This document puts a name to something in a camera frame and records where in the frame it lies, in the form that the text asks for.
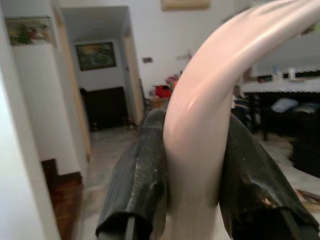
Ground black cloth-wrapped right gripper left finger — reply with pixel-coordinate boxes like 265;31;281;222
96;109;170;240

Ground framed green landscape picture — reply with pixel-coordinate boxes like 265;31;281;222
74;41;118;72

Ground black wooden table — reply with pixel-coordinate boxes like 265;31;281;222
243;89;320;141

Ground framed flower picture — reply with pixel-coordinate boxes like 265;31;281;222
4;16;54;46

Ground black cabinet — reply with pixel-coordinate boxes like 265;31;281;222
79;86;129;131

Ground beige air conditioner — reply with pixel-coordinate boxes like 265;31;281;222
161;0;210;12

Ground red bag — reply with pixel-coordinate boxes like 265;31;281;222
154;84;174;99

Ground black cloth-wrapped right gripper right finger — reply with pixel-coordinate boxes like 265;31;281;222
219;112;320;240

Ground white lace tablecloth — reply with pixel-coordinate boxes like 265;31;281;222
241;67;320;94

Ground pale blue folded cloth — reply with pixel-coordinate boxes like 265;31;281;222
271;97;300;113

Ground white curved plastic handle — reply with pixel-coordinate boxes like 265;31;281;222
162;0;320;240

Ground black bag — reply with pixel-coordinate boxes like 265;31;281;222
289;139;320;179

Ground dark wooden stair steps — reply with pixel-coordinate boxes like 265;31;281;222
41;158;85;240

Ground light wooden table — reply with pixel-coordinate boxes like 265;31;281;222
149;96;171;110

